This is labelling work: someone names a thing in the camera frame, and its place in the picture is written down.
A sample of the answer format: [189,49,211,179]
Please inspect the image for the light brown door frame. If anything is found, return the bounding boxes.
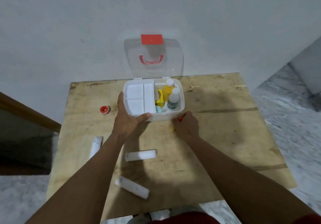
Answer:
[0,92,62,133]

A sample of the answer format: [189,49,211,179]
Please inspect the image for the white divided insert tray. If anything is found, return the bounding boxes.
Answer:
[124,79,156,116]

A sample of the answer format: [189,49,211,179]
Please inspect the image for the white bottle green label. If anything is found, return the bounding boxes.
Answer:
[167,87,181,110]

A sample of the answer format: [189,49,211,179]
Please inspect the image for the short white gauze roll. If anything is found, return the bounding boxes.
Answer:
[125,149,158,162]
[115,176,150,200]

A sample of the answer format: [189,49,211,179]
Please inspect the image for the person's grey shorts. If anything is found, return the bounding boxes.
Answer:
[127,206,201,224]

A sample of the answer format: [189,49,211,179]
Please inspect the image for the person's right forearm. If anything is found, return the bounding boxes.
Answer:
[185,136,321,224]

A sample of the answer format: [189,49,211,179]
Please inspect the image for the long printed gauze roll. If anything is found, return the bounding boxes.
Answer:
[89,136,104,159]

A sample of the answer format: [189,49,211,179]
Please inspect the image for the small yellow bottle red cap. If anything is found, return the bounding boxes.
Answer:
[170,113,187,133]

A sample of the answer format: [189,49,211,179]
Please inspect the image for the person's left forearm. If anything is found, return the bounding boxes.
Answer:
[25,136,126,224]

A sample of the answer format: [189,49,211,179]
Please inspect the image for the person's right hand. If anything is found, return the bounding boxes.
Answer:
[172,111,200,141]

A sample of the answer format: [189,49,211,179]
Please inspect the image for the dark brown door post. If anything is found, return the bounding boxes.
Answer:
[0,165,50,176]

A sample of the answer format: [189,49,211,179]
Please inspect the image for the yellow bottle white cap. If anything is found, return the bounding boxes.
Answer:
[162,78,175,103]

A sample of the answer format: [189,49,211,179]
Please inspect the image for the clear plastic first-aid box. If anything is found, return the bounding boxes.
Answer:
[122,34,185,122]

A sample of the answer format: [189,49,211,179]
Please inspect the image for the green and yellow carton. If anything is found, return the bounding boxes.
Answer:
[155,88,165,108]

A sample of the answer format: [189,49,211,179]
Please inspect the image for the person's left hand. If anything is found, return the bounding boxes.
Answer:
[112,92,152,144]

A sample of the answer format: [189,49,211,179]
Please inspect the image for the person's red shirt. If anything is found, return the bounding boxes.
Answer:
[150,211,321,224]

